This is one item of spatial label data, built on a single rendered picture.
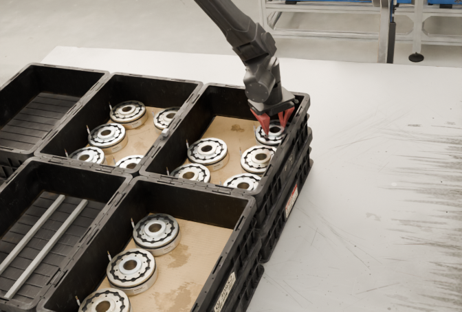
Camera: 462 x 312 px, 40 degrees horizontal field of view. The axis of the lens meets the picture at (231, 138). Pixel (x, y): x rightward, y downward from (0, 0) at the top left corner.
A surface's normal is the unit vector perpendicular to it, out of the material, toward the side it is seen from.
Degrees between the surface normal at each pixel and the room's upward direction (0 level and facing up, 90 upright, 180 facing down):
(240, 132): 0
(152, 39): 0
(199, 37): 0
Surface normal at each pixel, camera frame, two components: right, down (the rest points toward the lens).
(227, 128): -0.12, -0.79
